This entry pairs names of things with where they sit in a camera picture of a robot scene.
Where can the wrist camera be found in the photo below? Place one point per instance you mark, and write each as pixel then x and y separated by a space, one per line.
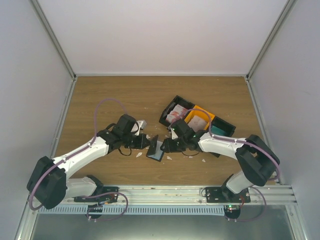
pixel 139 126
pixel 173 135

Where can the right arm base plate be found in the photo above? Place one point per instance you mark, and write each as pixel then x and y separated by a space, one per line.
pixel 214 194

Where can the red white cards stack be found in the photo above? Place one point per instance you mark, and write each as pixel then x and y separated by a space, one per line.
pixel 175 113

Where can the white pink cards stack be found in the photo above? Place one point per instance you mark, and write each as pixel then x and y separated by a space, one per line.
pixel 197 123

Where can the right frame post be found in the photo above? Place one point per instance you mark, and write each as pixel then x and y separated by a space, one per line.
pixel 286 10

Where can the orange bin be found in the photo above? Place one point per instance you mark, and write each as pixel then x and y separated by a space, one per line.
pixel 199 111

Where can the left frame post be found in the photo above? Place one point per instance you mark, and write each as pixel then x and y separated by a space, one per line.
pixel 52 36

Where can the frame post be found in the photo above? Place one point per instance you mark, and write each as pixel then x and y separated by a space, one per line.
pixel 52 36
pixel 286 10

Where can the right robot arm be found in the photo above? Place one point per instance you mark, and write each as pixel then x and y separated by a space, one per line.
pixel 257 161

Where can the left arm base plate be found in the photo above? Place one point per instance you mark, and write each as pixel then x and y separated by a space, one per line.
pixel 107 198

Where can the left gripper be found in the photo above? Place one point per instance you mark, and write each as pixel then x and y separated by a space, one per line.
pixel 140 144

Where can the black leather card holder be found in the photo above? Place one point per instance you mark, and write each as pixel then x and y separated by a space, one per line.
pixel 155 152

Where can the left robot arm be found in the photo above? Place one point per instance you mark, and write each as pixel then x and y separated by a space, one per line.
pixel 51 181

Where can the teal cards stack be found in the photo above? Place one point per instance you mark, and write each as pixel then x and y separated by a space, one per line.
pixel 218 131

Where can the black bin left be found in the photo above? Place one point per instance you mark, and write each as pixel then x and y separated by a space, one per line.
pixel 176 100

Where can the grey cable duct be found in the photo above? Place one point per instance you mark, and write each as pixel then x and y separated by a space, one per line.
pixel 208 210

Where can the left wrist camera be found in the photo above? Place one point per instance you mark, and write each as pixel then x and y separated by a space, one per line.
pixel 139 126

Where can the black bin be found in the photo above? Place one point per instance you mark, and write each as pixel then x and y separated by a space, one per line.
pixel 219 122
pixel 176 100

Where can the aluminium front rail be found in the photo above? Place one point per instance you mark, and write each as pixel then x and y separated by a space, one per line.
pixel 197 195

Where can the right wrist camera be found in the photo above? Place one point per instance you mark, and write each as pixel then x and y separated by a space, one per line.
pixel 173 135

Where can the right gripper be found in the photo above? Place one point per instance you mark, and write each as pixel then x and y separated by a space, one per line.
pixel 169 147

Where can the black bin right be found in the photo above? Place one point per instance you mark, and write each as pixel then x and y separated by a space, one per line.
pixel 219 122

